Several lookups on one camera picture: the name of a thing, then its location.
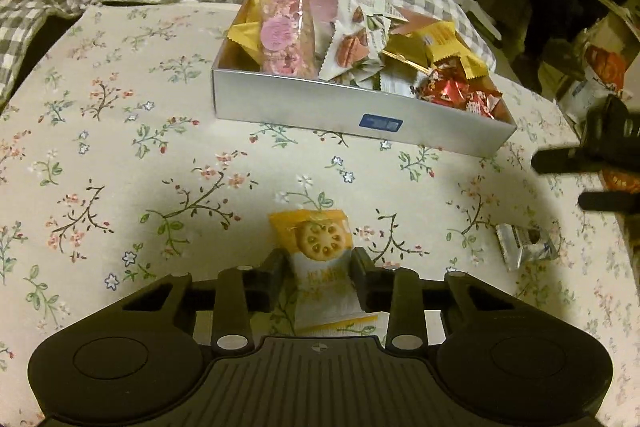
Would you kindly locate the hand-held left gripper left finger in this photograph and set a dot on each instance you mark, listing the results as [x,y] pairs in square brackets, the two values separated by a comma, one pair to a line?
[272,279]

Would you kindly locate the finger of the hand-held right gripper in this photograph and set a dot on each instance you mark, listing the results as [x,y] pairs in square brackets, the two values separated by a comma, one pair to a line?
[565,161]
[610,201]

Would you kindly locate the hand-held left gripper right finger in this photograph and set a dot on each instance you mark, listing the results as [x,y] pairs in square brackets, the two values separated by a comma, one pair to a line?
[367,282]

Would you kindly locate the yellow white biscuit packet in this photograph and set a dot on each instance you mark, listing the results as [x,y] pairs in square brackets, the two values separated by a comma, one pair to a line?
[320,242]

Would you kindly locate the red white-print snack packet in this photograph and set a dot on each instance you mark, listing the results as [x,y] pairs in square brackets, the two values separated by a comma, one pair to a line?
[482,107]

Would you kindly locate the shiny dark red snack packet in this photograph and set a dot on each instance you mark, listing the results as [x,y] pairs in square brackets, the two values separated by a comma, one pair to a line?
[445,89]

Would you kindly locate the silver cardboard box pink inside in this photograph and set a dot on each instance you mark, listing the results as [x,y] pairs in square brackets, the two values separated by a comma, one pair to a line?
[300,99]

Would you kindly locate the white pecan packet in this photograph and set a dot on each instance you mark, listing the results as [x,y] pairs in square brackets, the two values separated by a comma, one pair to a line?
[350,52]
[370,14]

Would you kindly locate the pink cookie packet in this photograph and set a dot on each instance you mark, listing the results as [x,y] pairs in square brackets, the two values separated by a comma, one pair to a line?
[282,32]

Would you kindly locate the white bag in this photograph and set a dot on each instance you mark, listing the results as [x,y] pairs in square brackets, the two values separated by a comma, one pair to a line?
[575,102]

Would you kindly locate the orange snack bag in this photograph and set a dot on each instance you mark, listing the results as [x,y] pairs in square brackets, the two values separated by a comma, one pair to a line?
[607,67]

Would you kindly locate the silver snack packet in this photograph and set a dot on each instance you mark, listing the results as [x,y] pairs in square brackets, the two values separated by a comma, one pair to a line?
[525,247]

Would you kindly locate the yellow snack packet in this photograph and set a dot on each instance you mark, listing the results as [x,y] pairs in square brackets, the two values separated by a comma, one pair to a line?
[470,64]
[245,37]
[420,42]

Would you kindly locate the white green snack packet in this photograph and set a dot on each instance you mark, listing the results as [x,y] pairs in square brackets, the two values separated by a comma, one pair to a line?
[395,82]

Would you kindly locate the floral tablecloth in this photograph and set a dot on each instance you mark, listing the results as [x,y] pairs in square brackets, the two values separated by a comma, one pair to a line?
[125,132]

